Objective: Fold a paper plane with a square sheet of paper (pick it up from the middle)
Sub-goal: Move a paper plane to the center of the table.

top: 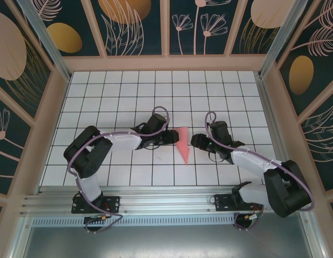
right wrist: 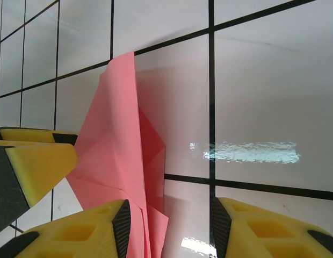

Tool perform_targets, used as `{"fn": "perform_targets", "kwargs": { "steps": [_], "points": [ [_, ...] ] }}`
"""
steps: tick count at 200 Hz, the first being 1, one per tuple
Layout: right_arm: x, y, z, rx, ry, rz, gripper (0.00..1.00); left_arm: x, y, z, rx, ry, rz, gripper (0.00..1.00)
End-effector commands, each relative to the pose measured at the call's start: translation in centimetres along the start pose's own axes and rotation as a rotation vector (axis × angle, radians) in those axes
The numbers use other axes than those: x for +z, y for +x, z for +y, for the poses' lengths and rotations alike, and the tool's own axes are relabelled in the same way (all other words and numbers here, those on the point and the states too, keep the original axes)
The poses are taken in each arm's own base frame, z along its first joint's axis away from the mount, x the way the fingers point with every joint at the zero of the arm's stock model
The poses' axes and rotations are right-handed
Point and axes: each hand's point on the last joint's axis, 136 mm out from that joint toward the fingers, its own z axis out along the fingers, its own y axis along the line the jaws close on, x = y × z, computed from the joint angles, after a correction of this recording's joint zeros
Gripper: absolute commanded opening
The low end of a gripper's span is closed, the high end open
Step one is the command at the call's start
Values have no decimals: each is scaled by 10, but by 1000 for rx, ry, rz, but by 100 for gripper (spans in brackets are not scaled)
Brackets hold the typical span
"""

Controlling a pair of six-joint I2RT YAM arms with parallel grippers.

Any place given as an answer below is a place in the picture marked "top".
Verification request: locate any pink cloth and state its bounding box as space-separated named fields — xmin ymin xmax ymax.
xmin=173 ymin=126 xmax=191 ymax=166

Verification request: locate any grey metal sheet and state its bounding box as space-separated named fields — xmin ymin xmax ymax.
xmin=20 ymin=227 xmax=327 ymax=258

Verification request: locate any white grid mat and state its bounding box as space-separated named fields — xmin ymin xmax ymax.
xmin=39 ymin=70 xmax=267 ymax=187

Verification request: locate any aluminium side rail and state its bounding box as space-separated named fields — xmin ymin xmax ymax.
xmin=254 ymin=72 xmax=300 ymax=192
xmin=36 ymin=74 xmax=74 ymax=195

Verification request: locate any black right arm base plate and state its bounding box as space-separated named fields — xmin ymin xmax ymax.
xmin=214 ymin=193 xmax=264 ymax=213

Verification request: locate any aluminium mounting rail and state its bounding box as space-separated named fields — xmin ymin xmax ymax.
xmin=20 ymin=188 xmax=315 ymax=217

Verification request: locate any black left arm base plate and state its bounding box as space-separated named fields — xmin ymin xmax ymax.
xmin=71 ymin=195 xmax=121 ymax=214

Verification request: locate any slotted grey cable duct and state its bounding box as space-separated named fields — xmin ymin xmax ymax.
xmin=32 ymin=216 xmax=237 ymax=228

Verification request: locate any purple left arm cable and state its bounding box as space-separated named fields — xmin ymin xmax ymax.
xmin=67 ymin=106 xmax=171 ymax=235

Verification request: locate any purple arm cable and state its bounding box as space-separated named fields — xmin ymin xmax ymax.
xmin=67 ymin=106 xmax=171 ymax=235
xmin=204 ymin=111 xmax=316 ymax=232

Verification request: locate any aluminium corner post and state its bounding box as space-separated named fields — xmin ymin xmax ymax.
xmin=15 ymin=0 xmax=74 ymax=83
xmin=257 ymin=0 xmax=318 ymax=79

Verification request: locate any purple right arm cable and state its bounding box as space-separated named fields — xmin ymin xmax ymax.
xmin=204 ymin=111 xmax=316 ymax=232

